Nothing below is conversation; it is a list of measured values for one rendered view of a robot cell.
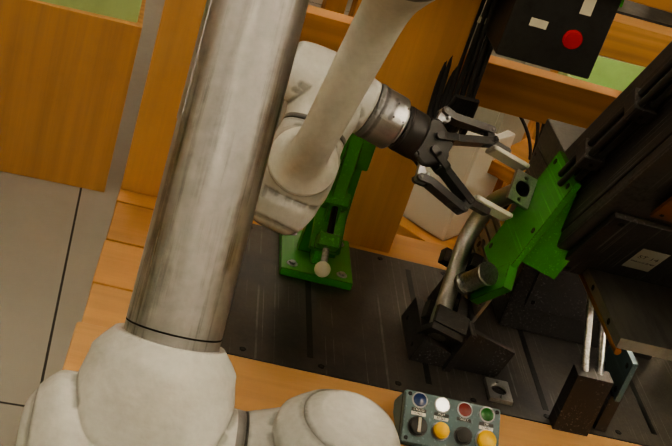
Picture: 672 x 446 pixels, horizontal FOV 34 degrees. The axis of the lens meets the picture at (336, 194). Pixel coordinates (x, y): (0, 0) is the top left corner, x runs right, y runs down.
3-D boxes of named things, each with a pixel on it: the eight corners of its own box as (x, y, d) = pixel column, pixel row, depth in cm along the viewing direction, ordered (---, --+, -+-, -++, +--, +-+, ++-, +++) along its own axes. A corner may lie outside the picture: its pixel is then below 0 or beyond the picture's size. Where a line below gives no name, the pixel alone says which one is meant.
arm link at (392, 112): (390, 74, 169) (422, 93, 171) (365, 92, 177) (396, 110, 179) (369, 124, 166) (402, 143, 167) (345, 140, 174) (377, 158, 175)
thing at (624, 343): (712, 378, 162) (721, 361, 161) (611, 354, 160) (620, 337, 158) (638, 245, 197) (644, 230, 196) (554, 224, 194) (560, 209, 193)
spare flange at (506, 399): (483, 380, 181) (484, 376, 181) (506, 385, 182) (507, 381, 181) (488, 401, 176) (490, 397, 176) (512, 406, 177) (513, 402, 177)
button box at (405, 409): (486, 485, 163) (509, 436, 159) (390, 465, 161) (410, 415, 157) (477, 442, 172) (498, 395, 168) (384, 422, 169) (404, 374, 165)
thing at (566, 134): (651, 362, 203) (733, 203, 188) (496, 326, 198) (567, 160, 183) (624, 307, 219) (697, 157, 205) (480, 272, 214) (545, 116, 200)
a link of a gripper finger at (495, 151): (484, 152, 180) (485, 148, 180) (519, 172, 182) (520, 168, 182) (494, 147, 177) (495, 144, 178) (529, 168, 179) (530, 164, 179)
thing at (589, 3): (589, 81, 188) (624, -2, 181) (495, 55, 185) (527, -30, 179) (572, 55, 199) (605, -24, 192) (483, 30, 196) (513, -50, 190)
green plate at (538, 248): (537, 307, 176) (619, 206, 169) (494, 284, 174) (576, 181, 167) (523, 269, 187) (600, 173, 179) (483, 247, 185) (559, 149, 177)
